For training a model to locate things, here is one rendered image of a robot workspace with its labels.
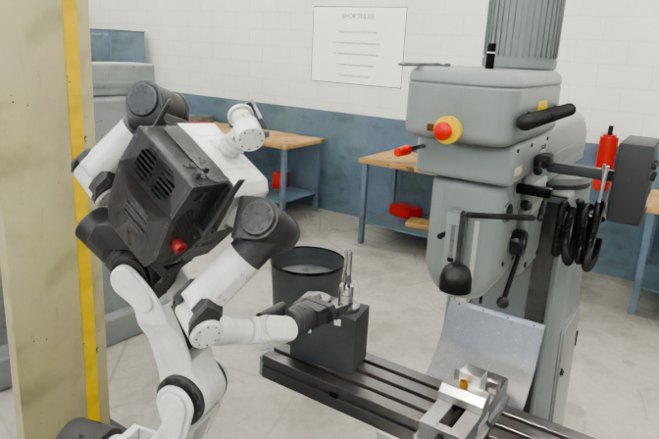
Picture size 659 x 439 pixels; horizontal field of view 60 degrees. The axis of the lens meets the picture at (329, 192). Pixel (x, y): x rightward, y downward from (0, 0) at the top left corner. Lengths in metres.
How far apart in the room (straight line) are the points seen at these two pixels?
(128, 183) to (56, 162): 1.26
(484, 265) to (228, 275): 0.62
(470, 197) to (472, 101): 0.27
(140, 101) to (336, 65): 5.31
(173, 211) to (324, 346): 0.78
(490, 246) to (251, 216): 0.59
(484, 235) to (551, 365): 0.74
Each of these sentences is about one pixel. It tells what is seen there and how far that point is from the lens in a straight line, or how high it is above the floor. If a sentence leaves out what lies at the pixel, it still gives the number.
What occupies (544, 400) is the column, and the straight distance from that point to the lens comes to 2.12.
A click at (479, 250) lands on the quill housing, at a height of 1.46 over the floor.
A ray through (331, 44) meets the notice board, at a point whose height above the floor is 1.95.
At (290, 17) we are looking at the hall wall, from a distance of 7.05.
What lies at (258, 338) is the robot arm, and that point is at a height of 1.21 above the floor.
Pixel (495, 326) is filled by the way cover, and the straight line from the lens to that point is 1.99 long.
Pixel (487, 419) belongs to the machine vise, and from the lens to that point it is 1.71.
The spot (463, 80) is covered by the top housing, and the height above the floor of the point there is 1.87.
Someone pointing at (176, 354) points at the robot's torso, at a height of 1.12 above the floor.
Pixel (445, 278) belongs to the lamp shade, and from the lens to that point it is 1.30.
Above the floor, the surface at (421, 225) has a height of 0.27.
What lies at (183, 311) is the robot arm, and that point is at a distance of 1.38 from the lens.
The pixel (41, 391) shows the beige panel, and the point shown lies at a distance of 2.89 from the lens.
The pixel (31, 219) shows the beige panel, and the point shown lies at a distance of 2.58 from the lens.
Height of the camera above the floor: 1.92
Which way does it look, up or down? 14 degrees down
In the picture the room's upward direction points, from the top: 3 degrees clockwise
